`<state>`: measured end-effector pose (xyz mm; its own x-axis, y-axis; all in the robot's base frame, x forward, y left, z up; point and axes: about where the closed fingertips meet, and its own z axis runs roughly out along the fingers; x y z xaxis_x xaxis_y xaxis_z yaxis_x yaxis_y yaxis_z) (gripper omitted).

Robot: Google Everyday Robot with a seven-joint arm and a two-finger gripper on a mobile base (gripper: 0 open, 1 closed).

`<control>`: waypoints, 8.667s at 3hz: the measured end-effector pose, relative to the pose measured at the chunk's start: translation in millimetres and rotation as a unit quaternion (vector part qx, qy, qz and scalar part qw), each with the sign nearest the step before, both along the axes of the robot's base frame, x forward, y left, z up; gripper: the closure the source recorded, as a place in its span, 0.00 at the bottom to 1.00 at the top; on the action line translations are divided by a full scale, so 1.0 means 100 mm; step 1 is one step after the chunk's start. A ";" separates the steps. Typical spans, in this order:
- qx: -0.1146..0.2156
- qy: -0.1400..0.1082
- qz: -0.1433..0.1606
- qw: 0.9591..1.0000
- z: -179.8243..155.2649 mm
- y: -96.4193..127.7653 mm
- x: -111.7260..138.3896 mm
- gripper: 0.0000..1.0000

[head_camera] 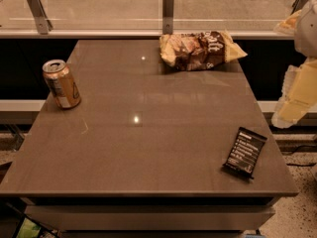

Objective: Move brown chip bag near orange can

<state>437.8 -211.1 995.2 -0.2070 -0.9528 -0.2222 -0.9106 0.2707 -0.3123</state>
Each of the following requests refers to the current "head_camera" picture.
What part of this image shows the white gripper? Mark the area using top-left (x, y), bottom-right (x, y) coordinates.
top-left (271, 0), bottom-right (317, 129)

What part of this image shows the brown chip bag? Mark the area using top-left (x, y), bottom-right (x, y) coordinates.
top-left (159, 31), bottom-right (248, 71)

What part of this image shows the orange soda can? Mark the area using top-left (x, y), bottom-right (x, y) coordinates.
top-left (43, 59), bottom-right (81, 109)

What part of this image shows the grey table drawer front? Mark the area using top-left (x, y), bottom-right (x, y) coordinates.
top-left (26, 205), bottom-right (274, 231)

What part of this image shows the green object under table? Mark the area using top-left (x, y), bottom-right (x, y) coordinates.
top-left (12, 218), bottom-right (51, 238)

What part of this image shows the middle metal rail bracket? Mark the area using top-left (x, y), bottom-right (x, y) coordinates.
top-left (162, 0), bottom-right (174, 34)

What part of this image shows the left metal rail bracket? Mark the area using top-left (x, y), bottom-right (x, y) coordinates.
top-left (27, 0), bottom-right (53, 35)

